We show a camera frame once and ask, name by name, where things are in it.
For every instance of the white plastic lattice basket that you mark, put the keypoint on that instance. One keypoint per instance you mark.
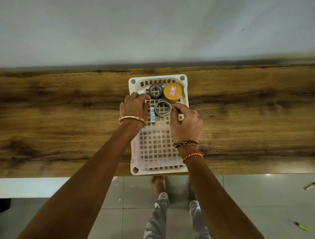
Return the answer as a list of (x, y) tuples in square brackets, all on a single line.
[(157, 130)]

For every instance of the clear tape roll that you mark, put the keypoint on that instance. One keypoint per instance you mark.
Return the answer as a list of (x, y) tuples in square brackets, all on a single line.
[(157, 109)]

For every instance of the orange round jar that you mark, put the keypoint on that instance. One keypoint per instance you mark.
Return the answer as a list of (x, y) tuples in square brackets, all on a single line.
[(172, 92)]

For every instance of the person's left hand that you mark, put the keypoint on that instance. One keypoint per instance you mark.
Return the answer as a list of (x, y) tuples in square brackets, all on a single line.
[(133, 106)]

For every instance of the person's left forearm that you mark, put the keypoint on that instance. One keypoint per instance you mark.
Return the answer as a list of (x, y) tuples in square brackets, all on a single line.
[(78, 192)]

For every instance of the white box under table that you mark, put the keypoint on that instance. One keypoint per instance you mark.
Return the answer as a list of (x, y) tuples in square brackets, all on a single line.
[(39, 187)]

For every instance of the grey tape roll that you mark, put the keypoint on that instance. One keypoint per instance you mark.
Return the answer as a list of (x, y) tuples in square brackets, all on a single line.
[(155, 91)]

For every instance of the person's right hand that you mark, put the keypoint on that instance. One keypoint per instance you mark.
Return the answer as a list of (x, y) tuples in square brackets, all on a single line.
[(187, 125)]

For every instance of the small white tube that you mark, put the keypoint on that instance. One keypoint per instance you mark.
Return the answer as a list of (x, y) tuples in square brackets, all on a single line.
[(152, 114)]

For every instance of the green marker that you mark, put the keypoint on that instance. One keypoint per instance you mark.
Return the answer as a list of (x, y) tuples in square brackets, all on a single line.
[(302, 226)]

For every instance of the person's right forearm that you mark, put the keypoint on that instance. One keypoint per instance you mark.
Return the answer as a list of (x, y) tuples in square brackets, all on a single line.
[(221, 207)]

